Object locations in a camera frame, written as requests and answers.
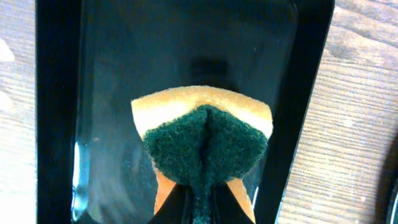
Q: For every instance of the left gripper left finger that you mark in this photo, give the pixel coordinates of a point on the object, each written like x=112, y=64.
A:
x=177, y=208

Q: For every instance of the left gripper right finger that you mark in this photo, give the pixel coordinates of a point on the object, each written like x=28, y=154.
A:
x=225, y=209

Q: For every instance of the yellow green sponge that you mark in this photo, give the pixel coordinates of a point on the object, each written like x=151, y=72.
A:
x=201, y=137

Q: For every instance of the black round tray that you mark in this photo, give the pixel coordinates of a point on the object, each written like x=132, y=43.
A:
x=392, y=209

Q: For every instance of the black rectangular tray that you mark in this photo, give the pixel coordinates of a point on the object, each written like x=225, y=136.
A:
x=94, y=57

